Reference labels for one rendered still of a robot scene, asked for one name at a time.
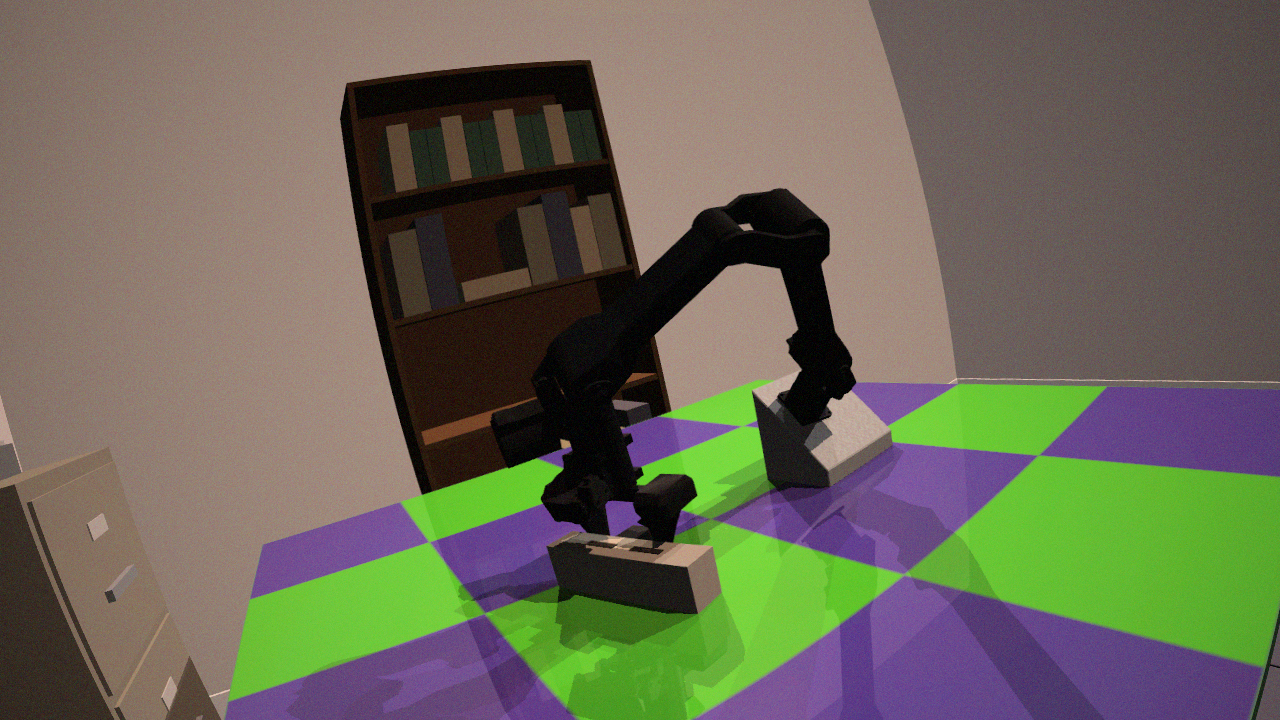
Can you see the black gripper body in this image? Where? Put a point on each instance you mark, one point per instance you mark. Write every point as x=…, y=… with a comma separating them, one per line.
x=658, y=500

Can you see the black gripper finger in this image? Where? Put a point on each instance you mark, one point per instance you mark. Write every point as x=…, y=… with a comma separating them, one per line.
x=598, y=523
x=662, y=531

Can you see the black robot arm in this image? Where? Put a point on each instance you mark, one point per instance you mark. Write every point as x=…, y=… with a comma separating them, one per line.
x=595, y=356

